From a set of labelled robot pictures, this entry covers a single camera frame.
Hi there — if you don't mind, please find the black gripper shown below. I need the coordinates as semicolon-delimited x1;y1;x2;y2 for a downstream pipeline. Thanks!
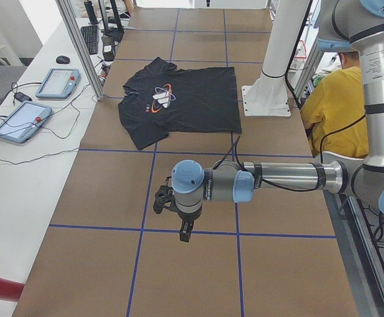
153;176;193;242

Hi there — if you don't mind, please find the black graphic t-shirt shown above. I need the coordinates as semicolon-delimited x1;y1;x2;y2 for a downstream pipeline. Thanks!
118;57;242;150

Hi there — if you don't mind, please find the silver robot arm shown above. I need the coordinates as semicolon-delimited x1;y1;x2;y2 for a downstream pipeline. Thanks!
153;1;384;242

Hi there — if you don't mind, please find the person in yellow shirt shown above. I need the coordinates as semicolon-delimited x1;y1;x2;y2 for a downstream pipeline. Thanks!
300;52;369;159

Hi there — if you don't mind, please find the far blue teach pendant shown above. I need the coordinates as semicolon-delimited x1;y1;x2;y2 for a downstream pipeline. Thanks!
36;68;80;99

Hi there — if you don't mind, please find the blue teach pendant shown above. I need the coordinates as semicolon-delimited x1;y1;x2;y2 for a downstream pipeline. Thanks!
36;68;80;99
0;100;53;143

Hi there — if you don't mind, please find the near blue teach pendant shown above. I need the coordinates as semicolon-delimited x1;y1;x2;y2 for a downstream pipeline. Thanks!
0;100;53;143

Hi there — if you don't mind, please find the black box with label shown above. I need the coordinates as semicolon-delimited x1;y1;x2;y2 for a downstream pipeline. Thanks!
101;35;115;61

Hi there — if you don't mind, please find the black monitor stand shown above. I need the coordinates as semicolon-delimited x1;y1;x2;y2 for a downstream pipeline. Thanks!
98;0;125;42

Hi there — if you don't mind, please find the red cylinder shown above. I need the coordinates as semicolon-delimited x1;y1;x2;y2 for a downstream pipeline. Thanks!
0;278;25;302

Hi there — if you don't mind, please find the black computer mouse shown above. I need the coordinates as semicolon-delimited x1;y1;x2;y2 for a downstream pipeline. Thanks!
55;55;71;65

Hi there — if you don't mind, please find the black keyboard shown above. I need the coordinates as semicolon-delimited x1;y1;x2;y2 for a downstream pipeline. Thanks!
80;25;99;55

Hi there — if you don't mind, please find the aluminium frame post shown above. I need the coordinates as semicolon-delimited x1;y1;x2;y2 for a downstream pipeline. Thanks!
55;0;104;101

